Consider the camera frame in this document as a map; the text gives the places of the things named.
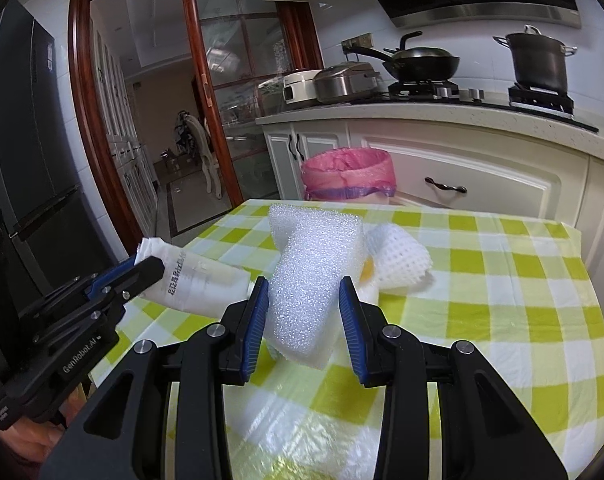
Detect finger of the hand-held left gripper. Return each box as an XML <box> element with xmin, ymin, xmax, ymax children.
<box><xmin>30</xmin><ymin>256</ymin><xmax>166</xmax><ymax>347</ymax></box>
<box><xmin>19</xmin><ymin>258</ymin><xmax>139</xmax><ymax>322</ymax></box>

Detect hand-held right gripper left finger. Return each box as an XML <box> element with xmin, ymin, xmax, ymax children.
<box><xmin>46</xmin><ymin>276</ymin><xmax>271</xmax><ymax>480</ymax></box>

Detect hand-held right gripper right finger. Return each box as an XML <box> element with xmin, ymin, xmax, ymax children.
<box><xmin>338</xmin><ymin>276</ymin><xmax>568</xmax><ymax>480</ymax></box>

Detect white paper napkin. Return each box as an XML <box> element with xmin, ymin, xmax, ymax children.
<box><xmin>356</xmin><ymin>280</ymin><xmax>383</xmax><ymax>307</ymax></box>

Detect white printed wrapper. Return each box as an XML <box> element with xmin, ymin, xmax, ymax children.
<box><xmin>134</xmin><ymin>237</ymin><xmax>253</xmax><ymax>318</ymax></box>

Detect white foam block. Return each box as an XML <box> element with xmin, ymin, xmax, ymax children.
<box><xmin>267</xmin><ymin>203</ymin><xmax>367</xmax><ymax>372</ymax></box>

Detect white foam fruit net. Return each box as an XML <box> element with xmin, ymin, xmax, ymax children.
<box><xmin>364</xmin><ymin>225</ymin><xmax>433</xmax><ymax>296</ymax></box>

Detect trash can with pink bag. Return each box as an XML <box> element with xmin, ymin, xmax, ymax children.
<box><xmin>302</xmin><ymin>147</ymin><xmax>397</xmax><ymax>206</ymax></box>

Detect person's left hand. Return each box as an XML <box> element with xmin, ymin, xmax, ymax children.
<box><xmin>0</xmin><ymin>421</ymin><xmax>70</xmax><ymax>461</ymax></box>

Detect white hallway cabinets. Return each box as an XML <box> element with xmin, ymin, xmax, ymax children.
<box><xmin>94</xmin><ymin>30</ymin><xmax>157</xmax><ymax>241</ymax></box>

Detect green white checked tablecloth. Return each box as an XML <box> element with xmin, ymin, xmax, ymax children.
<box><xmin>89</xmin><ymin>199</ymin><xmax>604</xmax><ymax>480</ymax></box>

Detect white ornate dining chair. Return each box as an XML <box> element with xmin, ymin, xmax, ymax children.
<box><xmin>174</xmin><ymin>110</ymin><xmax>199</xmax><ymax>161</ymax></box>
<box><xmin>187</xmin><ymin>115</ymin><xmax>223</xmax><ymax>198</ymax></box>

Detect dark grey refrigerator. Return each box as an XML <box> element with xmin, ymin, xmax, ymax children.
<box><xmin>0</xmin><ymin>0</ymin><xmax>132</xmax><ymax>341</ymax></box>

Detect dark garment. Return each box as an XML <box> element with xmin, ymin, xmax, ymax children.
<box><xmin>173</xmin><ymin>110</ymin><xmax>190</xmax><ymax>153</ymax></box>

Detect red wooden glass sliding door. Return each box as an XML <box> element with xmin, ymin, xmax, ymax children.
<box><xmin>181</xmin><ymin>0</ymin><xmax>327</xmax><ymax>211</ymax></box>

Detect white base cabinets with countertop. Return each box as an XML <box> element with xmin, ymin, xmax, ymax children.
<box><xmin>256</xmin><ymin>97</ymin><xmax>604</xmax><ymax>281</ymax></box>

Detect white rice cooker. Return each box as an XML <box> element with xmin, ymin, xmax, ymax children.
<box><xmin>283</xmin><ymin>70</ymin><xmax>325</xmax><ymax>107</ymax></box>

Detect silver pressure cooker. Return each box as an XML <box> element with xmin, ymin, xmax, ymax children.
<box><xmin>313</xmin><ymin>61</ymin><xmax>385</xmax><ymax>105</ymax></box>

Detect black glass gas cooktop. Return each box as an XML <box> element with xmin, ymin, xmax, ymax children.
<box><xmin>349</xmin><ymin>80</ymin><xmax>600</xmax><ymax>133</ymax></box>

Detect black wok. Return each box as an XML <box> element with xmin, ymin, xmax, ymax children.
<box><xmin>342</xmin><ymin>45</ymin><xmax>461</xmax><ymax>83</ymax></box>

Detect steel stock pot with lid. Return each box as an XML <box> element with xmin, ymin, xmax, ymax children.
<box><xmin>493</xmin><ymin>24</ymin><xmax>579</xmax><ymax>95</ymax></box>

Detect red wooden door frame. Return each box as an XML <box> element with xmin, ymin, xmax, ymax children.
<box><xmin>68</xmin><ymin>0</ymin><xmax>327</xmax><ymax>261</ymax></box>

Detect wall outlet strip with plugs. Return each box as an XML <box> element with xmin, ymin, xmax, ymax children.
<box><xmin>342</xmin><ymin>32</ymin><xmax>373</xmax><ymax>53</ymax></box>

